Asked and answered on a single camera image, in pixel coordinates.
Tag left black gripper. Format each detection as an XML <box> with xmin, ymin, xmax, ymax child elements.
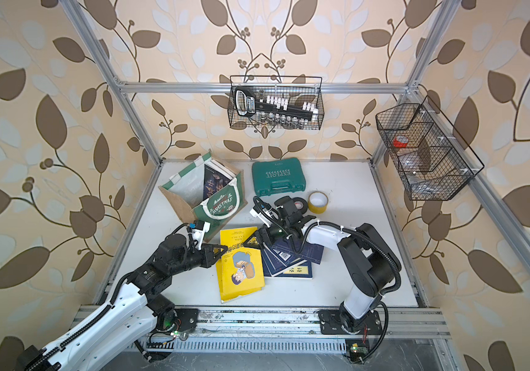
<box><xmin>167</xmin><ymin>242</ymin><xmax>228</xmax><ymax>278</ymax></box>

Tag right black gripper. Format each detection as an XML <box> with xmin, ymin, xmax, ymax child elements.
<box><xmin>243</xmin><ymin>221</ymin><xmax>290</xmax><ymax>250</ymax></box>

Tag yellow cartoon book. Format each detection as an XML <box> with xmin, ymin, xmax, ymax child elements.
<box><xmin>215</xmin><ymin>227</ymin><xmax>265</xmax><ymax>303</ymax></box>

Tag dark purple illustrated book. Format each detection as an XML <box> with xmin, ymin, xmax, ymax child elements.
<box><xmin>203</xmin><ymin>165</ymin><xmax>231</xmax><ymax>199</ymax></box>

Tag tan book black cover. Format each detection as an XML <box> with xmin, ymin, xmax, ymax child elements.
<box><xmin>208</xmin><ymin>158</ymin><xmax>236</xmax><ymax>180</ymax></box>

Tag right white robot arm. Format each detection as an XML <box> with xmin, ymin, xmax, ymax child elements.
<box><xmin>245</xmin><ymin>196</ymin><xmax>402</xmax><ymax>335</ymax></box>

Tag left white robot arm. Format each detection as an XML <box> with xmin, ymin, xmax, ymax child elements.
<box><xmin>14</xmin><ymin>233</ymin><xmax>228</xmax><ymax>370</ymax></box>

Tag top navy blue book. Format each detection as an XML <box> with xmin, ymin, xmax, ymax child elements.
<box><xmin>273</xmin><ymin>237</ymin><xmax>324</xmax><ymax>264</ymax></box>

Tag navy blue book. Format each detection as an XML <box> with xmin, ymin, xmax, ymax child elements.
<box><xmin>273</xmin><ymin>237</ymin><xmax>324</xmax><ymax>264</ymax></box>
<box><xmin>261</xmin><ymin>247</ymin><xmax>313</xmax><ymax>279</ymax></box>

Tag bottom navy blue book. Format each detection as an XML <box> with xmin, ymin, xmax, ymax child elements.
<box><xmin>261</xmin><ymin>247</ymin><xmax>313</xmax><ymax>279</ymax></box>

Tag black tape roll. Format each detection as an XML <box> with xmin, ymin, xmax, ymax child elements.
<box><xmin>292</xmin><ymin>197</ymin><xmax>308</xmax><ymax>214</ymax></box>

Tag yellow tape roll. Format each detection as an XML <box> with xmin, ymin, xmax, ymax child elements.
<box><xmin>307</xmin><ymin>191</ymin><xmax>329</xmax><ymax>214</ymax></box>

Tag green plastic tool case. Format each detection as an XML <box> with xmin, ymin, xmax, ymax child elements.
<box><xmin>252</xmin><ymin>158</ymin><xmax>307</xmax><ymax>197</ymax></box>

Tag black socket set holder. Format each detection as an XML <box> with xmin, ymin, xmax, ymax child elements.
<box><xmin>231</xmin><ymin>87</ymin><xmax>320</xmax><ymax>122</ymax></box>

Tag red tape roll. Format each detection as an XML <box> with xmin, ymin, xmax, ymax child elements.
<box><xmin>392</xmin><ymin>134</ymin><xmax>409</xmax><ymax>149</ymax></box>

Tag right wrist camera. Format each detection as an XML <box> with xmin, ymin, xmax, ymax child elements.
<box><xmin>249</xmin><ymin>203</ymin><xmax>273</xmax><ymax>227</ymax></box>

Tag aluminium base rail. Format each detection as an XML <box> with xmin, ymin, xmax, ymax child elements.
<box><xmin>66</xmin><ymin>305</ymin><xmax>452</xmax><ymax>356</ymax></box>

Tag back black wire basket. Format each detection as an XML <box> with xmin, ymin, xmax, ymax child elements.
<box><xmin>227</xmin><ymin>74</ymin><xmax>324</xmax><ymax>131</ymax></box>

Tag side black wire basket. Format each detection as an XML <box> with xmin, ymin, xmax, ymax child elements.
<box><xmin>375</xmin><ymin>96</ymin><xmax>484</xmax><ymax>201</ymax></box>

